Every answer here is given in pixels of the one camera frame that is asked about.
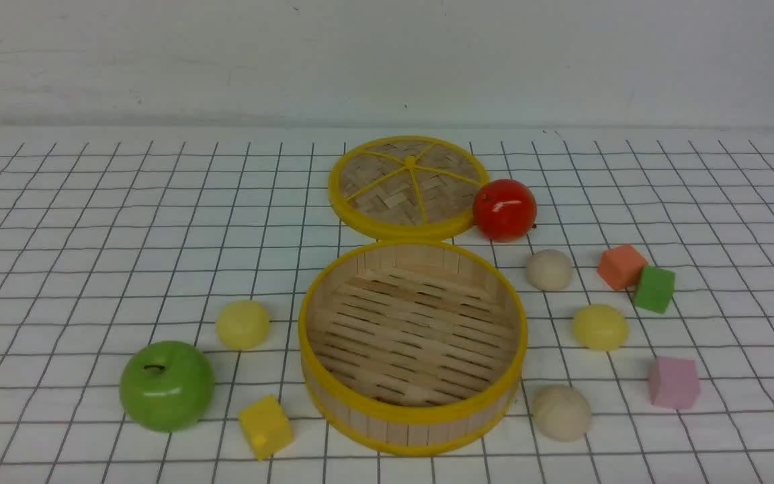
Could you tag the green foam cube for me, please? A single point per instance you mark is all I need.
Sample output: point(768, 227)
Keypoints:
point(655, 289)

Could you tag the orange foam cube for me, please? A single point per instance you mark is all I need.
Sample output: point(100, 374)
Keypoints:
point(620, 267)

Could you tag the bamboo steamer tray yellow rim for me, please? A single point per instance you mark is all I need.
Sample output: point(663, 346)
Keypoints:
point(412, 347)

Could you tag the yellow bun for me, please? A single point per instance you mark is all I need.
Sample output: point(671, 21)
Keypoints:
point(600, 327)
point(243, 324)

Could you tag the pink foam cube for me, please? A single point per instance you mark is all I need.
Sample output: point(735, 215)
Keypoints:
point(673, 383)

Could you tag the yellow foam cube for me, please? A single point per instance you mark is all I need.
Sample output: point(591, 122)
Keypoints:
point(266, 427)

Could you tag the woven bamboo steamer lid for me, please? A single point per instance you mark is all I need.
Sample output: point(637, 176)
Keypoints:
point(406, 187)

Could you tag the beige bun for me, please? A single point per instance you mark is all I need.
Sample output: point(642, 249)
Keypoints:
point(549, 270)
point(561, 413)

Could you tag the green toy apple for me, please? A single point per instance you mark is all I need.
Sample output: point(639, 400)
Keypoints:
point(167, 386)

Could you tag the red toy apple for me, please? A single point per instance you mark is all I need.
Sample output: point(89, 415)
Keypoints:
point(504, 210)

